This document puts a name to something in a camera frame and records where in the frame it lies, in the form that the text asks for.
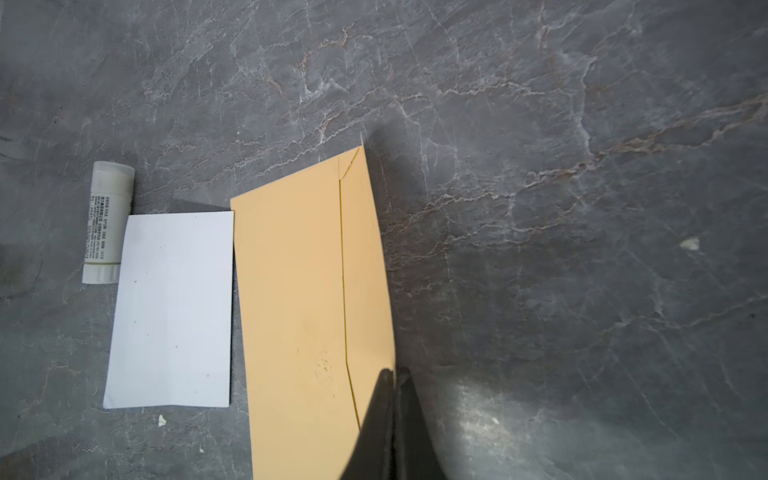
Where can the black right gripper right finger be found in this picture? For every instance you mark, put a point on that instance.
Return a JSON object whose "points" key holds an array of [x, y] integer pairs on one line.
{"points": [[413, 451]]}

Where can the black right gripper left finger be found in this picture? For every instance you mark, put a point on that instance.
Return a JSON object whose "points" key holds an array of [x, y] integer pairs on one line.
{"points": [[372, 457]]}

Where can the tan paper envelope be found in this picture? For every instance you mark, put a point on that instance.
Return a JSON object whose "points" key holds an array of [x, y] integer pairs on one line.
{"points": [[316, 316]]}

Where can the blue bordered floral letter paper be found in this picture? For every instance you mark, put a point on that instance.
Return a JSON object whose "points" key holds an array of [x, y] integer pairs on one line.
{"points": [[171, 339]]}

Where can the white glue stick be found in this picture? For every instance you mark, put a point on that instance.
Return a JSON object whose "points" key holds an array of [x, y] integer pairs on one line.
{"points": [[110, 203]]}

